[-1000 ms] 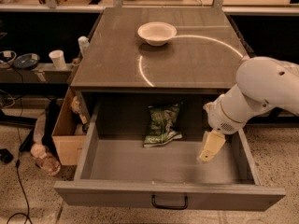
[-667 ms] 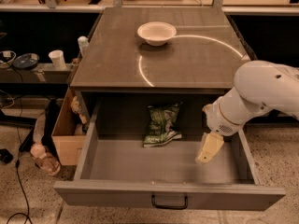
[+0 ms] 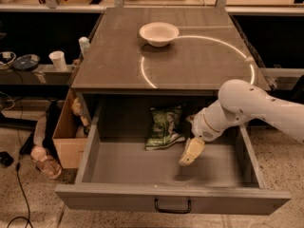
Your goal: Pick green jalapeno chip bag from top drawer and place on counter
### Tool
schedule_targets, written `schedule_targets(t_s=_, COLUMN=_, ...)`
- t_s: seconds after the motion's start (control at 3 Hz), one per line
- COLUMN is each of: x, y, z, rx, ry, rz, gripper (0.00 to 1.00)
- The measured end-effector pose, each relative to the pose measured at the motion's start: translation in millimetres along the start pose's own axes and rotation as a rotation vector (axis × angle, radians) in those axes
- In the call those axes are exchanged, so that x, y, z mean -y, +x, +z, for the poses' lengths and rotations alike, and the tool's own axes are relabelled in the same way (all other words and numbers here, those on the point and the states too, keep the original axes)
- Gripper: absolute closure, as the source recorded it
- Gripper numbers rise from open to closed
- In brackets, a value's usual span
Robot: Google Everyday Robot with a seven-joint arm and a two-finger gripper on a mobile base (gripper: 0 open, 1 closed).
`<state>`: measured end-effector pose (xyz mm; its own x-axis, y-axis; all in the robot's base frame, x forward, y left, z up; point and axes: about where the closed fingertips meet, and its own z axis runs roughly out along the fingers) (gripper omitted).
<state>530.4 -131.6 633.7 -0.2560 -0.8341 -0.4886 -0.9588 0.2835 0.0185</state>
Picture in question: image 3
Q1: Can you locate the cardboard box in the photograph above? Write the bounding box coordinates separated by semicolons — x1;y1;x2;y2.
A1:
52;90;89;168

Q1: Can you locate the green jalapeno chip bag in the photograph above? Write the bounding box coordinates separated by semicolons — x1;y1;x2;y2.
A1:
145;104;185;150

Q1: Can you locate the white plastic bottle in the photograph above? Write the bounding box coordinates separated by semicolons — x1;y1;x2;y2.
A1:
79;37;90;56

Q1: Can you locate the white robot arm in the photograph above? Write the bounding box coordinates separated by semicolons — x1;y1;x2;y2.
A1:
179;80;304;166

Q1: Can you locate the white paper cup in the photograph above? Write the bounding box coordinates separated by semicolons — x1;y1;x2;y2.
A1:
48;50;67;71

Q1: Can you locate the grey counter cabinet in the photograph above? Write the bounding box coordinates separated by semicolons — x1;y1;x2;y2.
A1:
71;7;270;118

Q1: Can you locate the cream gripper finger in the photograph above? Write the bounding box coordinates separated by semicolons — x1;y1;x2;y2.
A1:
179;138;205;166

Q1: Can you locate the black cable on floor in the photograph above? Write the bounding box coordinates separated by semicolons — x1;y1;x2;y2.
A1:
6;60;34;228

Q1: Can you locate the small black floor object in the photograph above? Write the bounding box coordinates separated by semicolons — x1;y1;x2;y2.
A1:
0;151;13;167

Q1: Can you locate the white bowl with items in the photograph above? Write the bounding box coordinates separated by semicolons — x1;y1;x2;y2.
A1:
0;51;16;70

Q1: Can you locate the grey low shelf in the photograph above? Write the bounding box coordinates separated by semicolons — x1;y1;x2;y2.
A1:
0;65;74;86

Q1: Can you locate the black drawer handle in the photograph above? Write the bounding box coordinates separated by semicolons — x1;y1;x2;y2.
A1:
154;199;192;214

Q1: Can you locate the grey open top drawer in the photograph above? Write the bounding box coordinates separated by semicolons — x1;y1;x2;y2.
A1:
56;95;291;215

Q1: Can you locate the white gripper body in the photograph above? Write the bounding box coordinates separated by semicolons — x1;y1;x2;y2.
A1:
186;108;222;142

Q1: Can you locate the dark round plate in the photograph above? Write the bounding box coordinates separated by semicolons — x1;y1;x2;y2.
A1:
12;54;40;71

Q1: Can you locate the white paper bowl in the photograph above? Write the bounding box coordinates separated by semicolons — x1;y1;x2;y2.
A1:
140;22;180;48

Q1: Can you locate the clear plastic bottle on floor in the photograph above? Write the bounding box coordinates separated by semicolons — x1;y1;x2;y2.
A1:
30;146;62;180

